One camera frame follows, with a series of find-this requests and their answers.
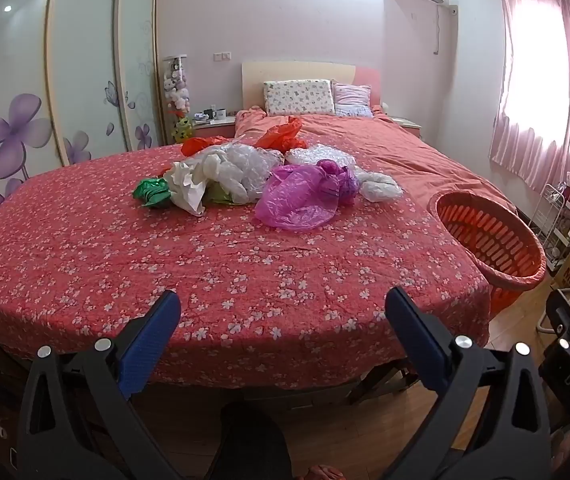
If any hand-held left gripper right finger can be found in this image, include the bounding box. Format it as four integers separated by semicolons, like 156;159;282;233
380;286;550;480

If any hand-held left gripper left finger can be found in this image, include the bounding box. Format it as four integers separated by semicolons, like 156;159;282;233
17;289;200;480

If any orange plastic laundry basket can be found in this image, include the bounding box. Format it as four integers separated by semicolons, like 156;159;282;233
435;191;548;318

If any bright green plastic bag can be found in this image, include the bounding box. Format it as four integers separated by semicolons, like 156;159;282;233
132;177;173;209

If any small white plastic bag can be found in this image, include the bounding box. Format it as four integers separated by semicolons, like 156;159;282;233
357;170;403;203

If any purple plastic bag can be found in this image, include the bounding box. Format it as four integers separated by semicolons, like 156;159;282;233
255;159;360;232

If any clear white plastic bag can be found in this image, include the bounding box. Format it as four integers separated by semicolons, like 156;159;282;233
200;142;286;206

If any bubble wrap sheet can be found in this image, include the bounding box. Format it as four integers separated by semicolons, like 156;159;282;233
285;147;360;171

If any red plastic bag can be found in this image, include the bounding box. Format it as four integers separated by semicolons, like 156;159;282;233
181;116;308;157

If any person's dark trouser leg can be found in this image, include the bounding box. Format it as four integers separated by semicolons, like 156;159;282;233
210;400;293;480

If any red slipper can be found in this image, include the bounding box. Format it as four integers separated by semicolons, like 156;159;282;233
305;464;348;480

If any pink duvet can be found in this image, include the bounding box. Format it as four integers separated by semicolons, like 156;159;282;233
235;107;496;211

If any green plush toy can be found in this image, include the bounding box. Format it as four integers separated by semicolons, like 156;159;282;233
172;116;196;142

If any pink nightstand with mugs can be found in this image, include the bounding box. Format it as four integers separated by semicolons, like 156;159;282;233
192;115;238;140

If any pink curtain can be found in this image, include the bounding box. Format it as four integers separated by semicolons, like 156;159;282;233
489;0;570;181

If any pink striped pillow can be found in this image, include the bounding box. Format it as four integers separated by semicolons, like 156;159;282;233
332;82;376;120

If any clear tube of plush toys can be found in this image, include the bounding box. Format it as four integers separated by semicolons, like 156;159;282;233
162;55;193;121

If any white floral pillow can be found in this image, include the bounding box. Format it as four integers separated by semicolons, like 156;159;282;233
263;79;336;117

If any wardrobe with purple flower doors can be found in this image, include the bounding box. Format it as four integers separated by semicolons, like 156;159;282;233
0;0;166;231

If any cream and pink headboard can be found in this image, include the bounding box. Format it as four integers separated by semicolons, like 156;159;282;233
241;61;382;111

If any white wire rack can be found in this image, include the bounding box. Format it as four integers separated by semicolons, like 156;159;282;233
532;182;566;256

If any white pipe duct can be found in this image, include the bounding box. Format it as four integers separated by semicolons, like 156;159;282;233
432;2;458;56

